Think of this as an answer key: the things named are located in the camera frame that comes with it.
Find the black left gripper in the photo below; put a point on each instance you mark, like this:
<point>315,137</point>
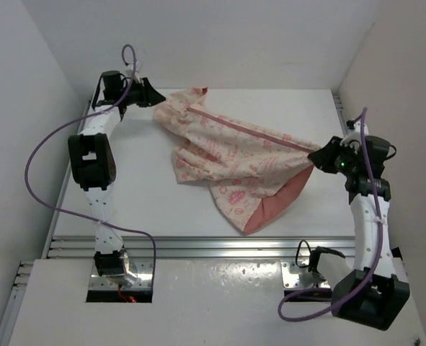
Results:
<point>148,96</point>

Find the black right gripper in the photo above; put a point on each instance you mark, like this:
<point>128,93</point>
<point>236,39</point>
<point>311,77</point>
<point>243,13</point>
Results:
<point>322,157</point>

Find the pink hooded kids jacket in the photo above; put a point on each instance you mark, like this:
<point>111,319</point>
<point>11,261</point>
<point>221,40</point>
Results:
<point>253,173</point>

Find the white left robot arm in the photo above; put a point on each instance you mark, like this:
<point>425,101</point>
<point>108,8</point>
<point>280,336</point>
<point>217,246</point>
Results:
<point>93,166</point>

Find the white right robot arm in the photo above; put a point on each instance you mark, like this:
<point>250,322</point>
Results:
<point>369,292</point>

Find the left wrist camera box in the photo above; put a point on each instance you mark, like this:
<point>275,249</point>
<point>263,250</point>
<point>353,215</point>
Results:
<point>132,70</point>

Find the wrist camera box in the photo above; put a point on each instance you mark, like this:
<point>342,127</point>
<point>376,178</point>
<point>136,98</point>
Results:
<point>353,136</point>
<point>132,70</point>

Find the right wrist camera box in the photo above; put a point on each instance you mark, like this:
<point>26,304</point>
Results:
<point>353,136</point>

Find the aluminium rail right side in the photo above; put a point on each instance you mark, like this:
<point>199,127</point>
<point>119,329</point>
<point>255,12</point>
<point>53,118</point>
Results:
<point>345,122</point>

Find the right metal arm base plate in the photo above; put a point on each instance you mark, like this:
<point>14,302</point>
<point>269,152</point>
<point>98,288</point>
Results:
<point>295,275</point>

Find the left metal arm base plate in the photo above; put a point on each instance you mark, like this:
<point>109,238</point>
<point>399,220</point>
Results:
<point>138,278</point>

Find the aluminium rail front table edge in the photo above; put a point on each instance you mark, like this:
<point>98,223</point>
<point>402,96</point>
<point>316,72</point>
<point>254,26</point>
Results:
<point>232,247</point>

